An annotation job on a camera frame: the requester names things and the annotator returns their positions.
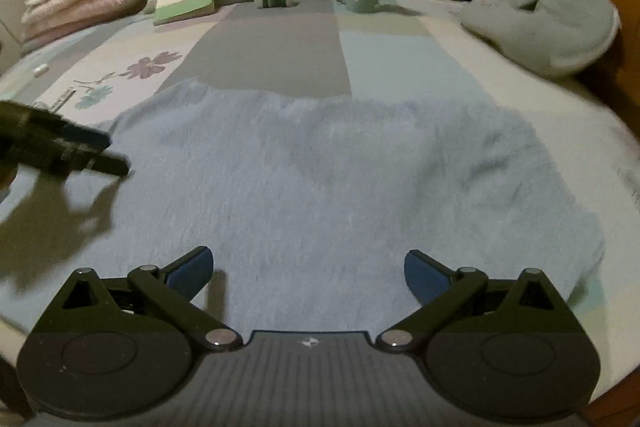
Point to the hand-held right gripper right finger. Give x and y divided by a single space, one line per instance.
425 278

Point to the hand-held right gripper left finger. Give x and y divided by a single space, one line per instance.
192 274

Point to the grey plush cushion with hole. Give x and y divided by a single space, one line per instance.
545 27

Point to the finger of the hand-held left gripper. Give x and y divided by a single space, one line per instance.
90 137
105 166

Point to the small white case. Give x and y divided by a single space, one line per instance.
40 69

